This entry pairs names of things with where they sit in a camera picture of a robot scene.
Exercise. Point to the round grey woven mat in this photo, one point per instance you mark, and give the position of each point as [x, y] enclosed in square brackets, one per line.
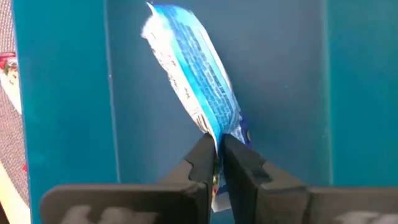
[11, 140]

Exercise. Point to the blue and white granola bar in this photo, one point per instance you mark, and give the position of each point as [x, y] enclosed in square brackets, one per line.
[199, 77]

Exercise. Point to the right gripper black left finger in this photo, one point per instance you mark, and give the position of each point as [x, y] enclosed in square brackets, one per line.
[174, 199]

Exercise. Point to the blue plastic bin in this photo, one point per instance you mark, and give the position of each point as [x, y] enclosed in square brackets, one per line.
[280, 77]

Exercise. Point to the red and white granola bar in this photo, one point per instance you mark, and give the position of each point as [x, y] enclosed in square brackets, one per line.
[8, 77]

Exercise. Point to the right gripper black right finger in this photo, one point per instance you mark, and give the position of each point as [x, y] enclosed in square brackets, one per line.
[267, 199]

